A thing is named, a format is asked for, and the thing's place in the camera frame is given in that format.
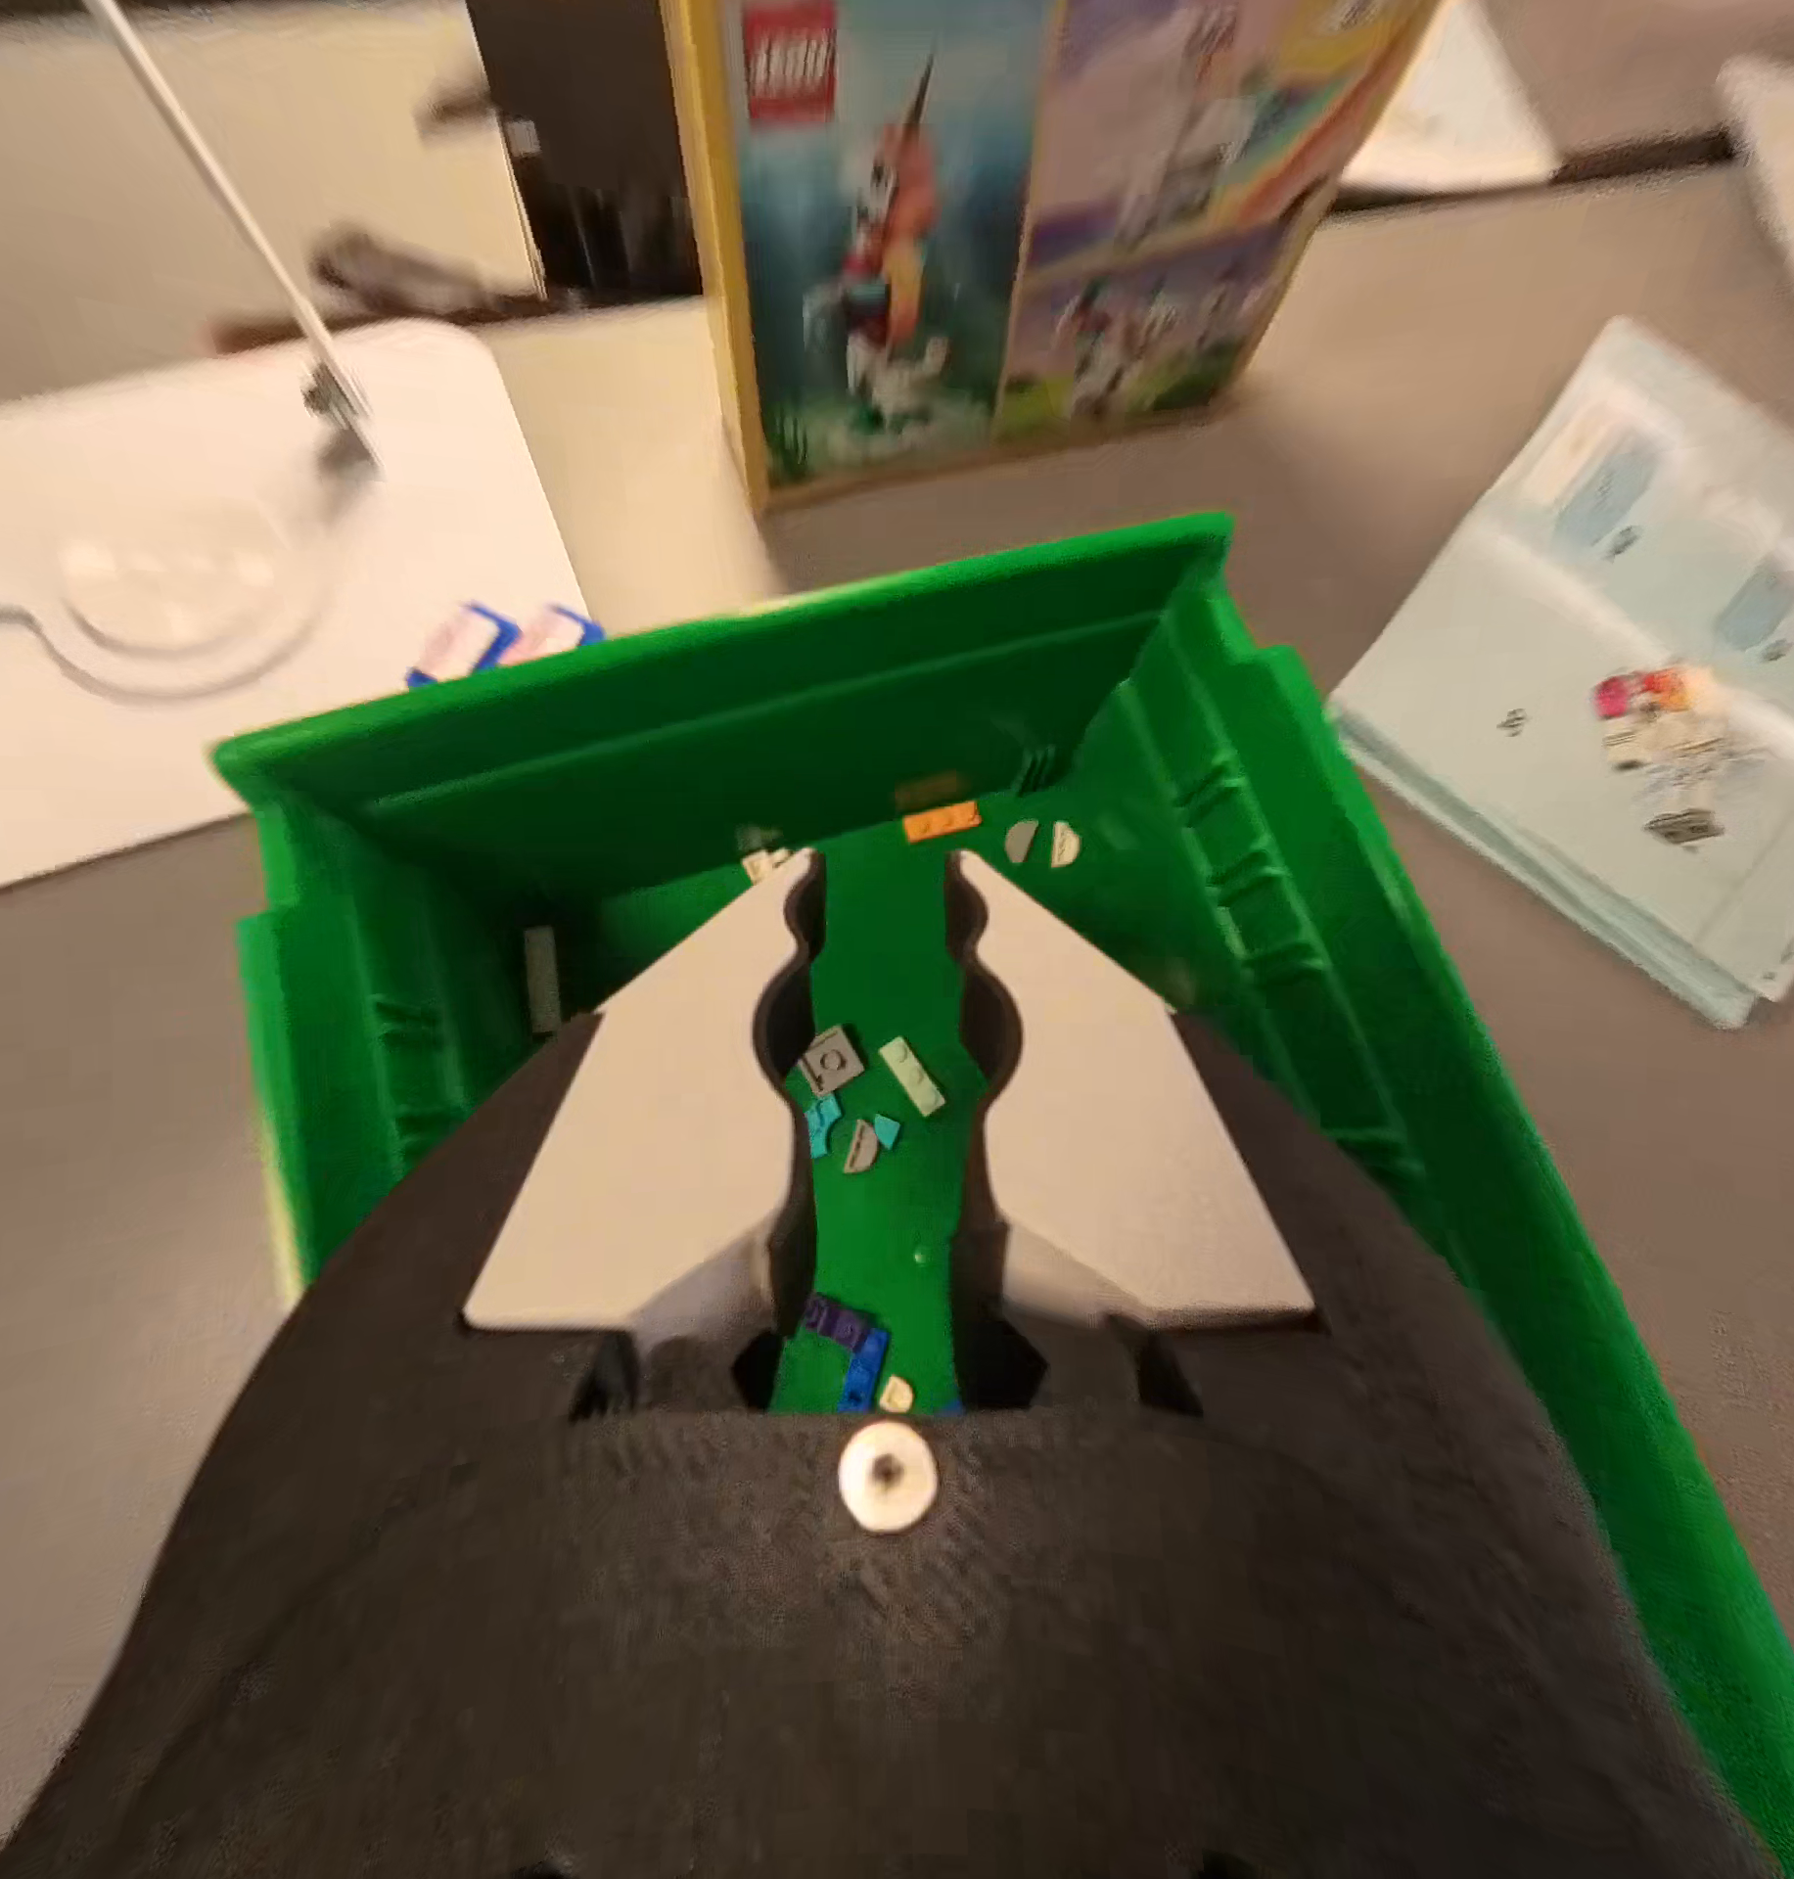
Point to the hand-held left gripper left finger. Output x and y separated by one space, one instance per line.
647 1159

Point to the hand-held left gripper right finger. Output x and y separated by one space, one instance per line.
1131 1159

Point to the lego pieces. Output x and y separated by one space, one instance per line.
911 1079

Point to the green plastic bin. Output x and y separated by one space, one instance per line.
780 705

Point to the pink blue lego piece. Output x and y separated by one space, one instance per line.
556 636

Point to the blue and white LEGO bricks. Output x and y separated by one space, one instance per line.
464 646

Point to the colourful lego box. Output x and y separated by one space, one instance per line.
898 293

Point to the light blue instruction booklet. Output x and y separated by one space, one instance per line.
1572 617

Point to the black box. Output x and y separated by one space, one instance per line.
588 133

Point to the white thin stand rod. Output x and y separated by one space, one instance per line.
205 161

